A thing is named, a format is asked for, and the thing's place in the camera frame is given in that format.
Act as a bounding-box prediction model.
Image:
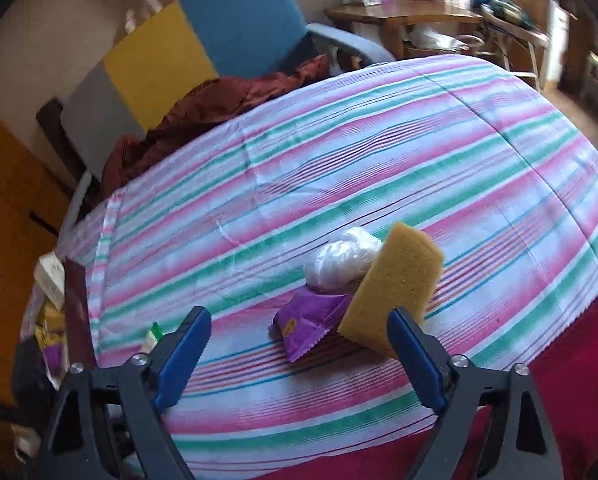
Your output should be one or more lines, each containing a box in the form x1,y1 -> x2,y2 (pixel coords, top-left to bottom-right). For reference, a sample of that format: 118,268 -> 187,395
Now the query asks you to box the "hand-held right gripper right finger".
386,307 -> 564,480

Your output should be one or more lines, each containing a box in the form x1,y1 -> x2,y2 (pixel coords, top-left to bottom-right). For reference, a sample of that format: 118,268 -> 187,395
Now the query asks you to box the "striped tablecloth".
56,54 -> 598,480

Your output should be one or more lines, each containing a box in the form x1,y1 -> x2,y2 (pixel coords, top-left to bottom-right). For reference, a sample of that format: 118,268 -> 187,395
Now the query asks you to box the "green white packet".
140,322 -> 166,356

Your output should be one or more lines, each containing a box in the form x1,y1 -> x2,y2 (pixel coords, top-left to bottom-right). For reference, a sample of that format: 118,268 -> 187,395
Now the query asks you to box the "yellow sponge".
337,221 -> 446,361

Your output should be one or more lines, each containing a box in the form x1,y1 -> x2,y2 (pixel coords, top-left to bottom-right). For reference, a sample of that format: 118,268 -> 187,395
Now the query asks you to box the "dark red jacket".
100,54 -> 330,196

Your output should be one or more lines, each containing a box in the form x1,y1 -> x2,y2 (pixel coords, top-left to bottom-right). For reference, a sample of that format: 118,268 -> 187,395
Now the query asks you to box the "black upright frame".
36,99 -> 87,186

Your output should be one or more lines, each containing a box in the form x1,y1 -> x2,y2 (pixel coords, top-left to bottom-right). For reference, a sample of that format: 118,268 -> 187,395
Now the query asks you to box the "wooden side table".
324,0 -> 484,61

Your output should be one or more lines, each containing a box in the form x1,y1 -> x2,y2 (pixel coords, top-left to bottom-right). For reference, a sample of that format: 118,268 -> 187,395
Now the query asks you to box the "grey yellow blue chair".
62,0 -> 395,221

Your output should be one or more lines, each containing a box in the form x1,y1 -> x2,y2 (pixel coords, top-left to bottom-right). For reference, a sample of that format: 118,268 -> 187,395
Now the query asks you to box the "wooden stool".
481,5 -> 554,91

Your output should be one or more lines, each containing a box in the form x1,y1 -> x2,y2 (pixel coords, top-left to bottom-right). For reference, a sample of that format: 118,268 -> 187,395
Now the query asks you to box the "purple packet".
269,287 -> 355,363

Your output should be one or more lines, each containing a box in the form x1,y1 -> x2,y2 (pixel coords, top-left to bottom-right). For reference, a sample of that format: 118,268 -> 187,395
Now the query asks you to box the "wooden wardrobe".
0,100 -> 80,461

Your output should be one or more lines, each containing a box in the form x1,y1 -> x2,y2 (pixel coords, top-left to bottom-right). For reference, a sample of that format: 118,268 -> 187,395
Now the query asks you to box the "white plastic bag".
303,226 -> 384,295

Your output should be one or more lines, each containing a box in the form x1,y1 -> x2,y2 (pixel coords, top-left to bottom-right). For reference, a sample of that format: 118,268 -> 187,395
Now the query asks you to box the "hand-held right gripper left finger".
38,305 -> 212,480

